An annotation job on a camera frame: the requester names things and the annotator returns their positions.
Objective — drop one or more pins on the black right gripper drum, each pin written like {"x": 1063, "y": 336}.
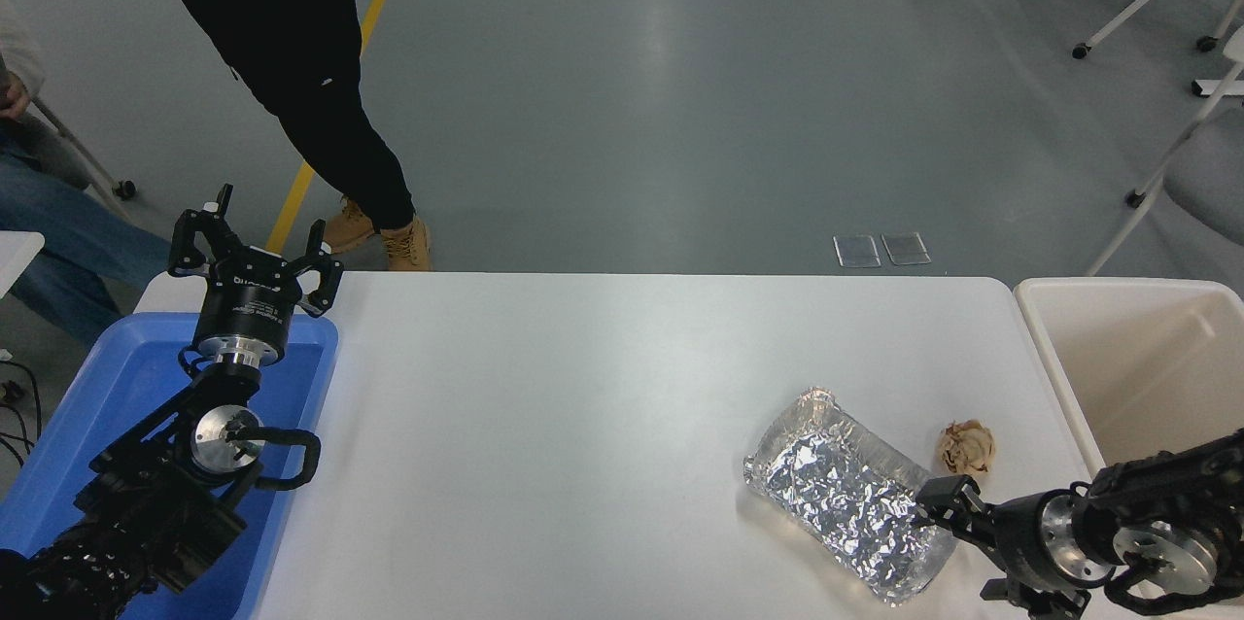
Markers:
{"x": 1020, "y": 542}

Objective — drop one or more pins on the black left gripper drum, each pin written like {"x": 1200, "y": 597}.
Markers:
{"x": 248, "y": 304}

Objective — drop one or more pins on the silver foil tray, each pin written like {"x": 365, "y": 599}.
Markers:
{"x": 836, "y": 494}

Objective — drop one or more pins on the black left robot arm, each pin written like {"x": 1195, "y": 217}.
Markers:
{"x": 146, "y": 513}

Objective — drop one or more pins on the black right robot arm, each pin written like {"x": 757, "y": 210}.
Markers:
{"x": 1166, "y": 494}

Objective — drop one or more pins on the clear floor plate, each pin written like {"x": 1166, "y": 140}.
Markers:
{"x": 856, "y": 250}
{"x": 905, "y": 248}

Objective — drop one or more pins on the seated person's hand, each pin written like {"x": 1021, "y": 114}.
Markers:
{"x": 10, "y": 100}

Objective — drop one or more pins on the crumpled tan paper ball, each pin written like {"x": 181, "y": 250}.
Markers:
{"x": 965, "y": 450}

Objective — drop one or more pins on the seated person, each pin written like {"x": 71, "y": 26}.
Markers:
{"x": 58, "y": 231}

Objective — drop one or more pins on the seated person's wheeled chair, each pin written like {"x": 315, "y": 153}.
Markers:
{"x": 83, "y": 158}

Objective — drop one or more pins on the blue plastic tray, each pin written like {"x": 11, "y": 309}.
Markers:
{"x": 126, "y": 377}

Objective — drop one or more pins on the small white side table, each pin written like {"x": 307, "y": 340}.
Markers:
{"x": 15, "y": 256}

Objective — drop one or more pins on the large pale bin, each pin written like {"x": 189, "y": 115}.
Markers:
{"x": 1147, "y": 367}

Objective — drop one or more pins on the walking person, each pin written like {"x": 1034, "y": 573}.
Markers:
{"x": 282, "y": 37}

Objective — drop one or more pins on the white chair with grey seat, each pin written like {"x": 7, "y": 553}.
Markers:
{"x": 1210, "y": 178}

